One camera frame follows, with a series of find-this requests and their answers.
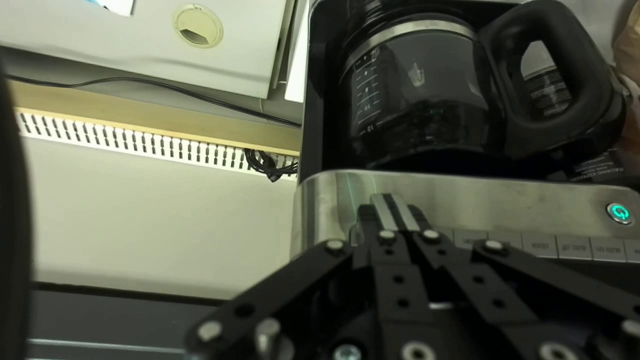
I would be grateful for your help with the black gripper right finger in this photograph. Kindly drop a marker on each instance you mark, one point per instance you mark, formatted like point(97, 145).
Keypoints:
point(480, 301)

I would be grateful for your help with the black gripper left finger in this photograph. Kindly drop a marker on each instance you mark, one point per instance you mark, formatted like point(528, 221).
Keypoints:
point(392, 292)

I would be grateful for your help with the black steel coffeemaker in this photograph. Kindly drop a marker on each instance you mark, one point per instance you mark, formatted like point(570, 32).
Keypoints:
point(467, 193)

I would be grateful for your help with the dark glass coffee carafe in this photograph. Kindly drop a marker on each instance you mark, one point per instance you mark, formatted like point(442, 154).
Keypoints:
point(413, 86)

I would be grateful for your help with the blue white leaflet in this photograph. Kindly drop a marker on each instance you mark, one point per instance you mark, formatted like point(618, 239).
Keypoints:
point(112, 5)

